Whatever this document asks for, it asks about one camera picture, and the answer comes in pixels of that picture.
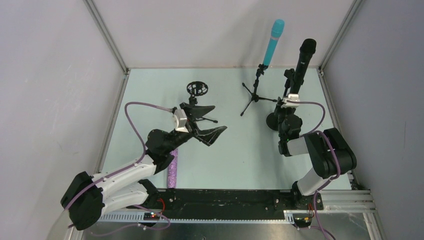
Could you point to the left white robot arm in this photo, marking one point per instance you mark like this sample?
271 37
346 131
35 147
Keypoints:
89 197

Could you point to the black microphone orange tip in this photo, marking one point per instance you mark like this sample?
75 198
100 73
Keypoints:
306 52

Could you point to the shock mount tripod stand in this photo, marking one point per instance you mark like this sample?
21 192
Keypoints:
197 89

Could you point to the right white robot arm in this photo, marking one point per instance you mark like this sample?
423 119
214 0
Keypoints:
328 151

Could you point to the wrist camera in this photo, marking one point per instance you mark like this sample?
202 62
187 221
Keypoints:
180 120
290 101

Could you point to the purple glitter microphone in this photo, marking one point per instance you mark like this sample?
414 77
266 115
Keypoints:
172 170

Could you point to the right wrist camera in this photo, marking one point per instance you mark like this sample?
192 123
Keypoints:
290 101

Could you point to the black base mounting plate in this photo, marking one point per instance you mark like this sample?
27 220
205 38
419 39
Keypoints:
207 204

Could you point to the clip tripod mic stand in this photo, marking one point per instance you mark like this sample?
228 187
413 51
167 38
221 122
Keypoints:
254 97

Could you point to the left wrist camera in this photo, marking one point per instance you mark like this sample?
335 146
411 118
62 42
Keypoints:
180 120

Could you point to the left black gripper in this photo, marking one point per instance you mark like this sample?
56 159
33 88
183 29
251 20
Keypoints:
191 126

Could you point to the round base mic stand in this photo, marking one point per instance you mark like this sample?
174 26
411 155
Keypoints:
272 118

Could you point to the light blue microphone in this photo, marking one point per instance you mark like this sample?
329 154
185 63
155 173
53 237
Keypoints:
276 32

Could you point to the slotted cable duct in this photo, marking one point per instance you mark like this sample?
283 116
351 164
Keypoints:
145 217

